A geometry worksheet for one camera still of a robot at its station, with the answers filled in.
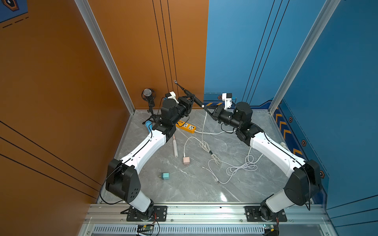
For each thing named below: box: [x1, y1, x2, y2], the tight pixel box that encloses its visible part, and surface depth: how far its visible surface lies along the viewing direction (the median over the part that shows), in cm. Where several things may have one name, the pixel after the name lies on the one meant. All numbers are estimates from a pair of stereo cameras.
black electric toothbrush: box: [173, 80, 205, 108], surface depth 74 cm
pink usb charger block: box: [183, 156, 190, 167], surface depth 91 cm
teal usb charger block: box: [158, 172, 170, 180], surface depth 85 cm
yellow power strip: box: [175, 119, 197, 134], surface depth 107 cm
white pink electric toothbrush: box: [172, 133, 179, 158], surface depth 98 cm
